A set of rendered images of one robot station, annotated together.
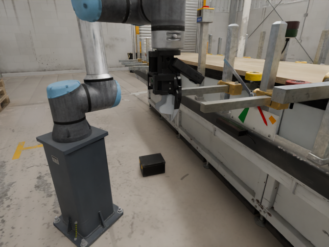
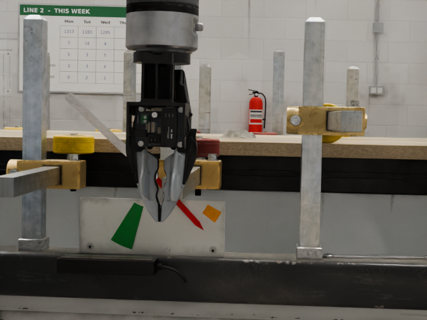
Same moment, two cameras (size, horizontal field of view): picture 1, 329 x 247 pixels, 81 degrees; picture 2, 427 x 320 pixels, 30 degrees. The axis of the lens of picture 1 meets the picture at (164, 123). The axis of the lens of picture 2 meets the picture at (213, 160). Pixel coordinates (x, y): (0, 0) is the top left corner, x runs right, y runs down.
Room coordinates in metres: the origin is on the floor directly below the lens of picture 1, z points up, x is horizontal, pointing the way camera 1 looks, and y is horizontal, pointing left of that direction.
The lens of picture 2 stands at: (0.11, 0.88, 0.95)
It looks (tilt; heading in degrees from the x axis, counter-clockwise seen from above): 3 degrees down; 294
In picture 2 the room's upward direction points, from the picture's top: 1 degrees clockwise
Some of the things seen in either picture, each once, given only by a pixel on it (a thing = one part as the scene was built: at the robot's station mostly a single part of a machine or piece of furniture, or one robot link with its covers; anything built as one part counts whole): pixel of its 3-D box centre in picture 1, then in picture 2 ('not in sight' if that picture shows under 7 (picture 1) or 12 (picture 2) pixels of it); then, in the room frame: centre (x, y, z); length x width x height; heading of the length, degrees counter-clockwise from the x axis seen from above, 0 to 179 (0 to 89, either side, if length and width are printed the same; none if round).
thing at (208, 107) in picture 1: (254, 102); (187, 178); (0.69, -0.33, 0.84); 0.43 x 0.03 x 0.04; 110
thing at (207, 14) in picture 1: (204, 16); not in sight; (1.23, -0.23, 1.18); 0.07 x 0.07 x 0.08; 20
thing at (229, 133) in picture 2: not in sight; (238, 133); (0.80, -0.83, 0.91); 0.09 x 0.07 x 0.02; 45
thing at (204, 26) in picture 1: (201, 63); not in sight; (1.24, -0.23, 0.93); 0.05 x 0.05 x 0.45; 20
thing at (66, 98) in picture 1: (68, 99); not in sight; (0.92, 0.47, 0.79); 0.17 x 0.15 x 0.18; 128
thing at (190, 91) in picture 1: (219, 89); (45, 178); (0.93, -0.27, 0.84); 0.44 x 0.03 x 0.04; 110
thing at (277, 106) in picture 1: (270, 98); (183, 173); (0.73, -0.41, 0.85); 0.14 x 0.06 x 0.05; 20
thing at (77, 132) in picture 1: (71, 125); not in sight; (0.92, 0.48, 0.65); 0.19 x 0.19 x 0.10
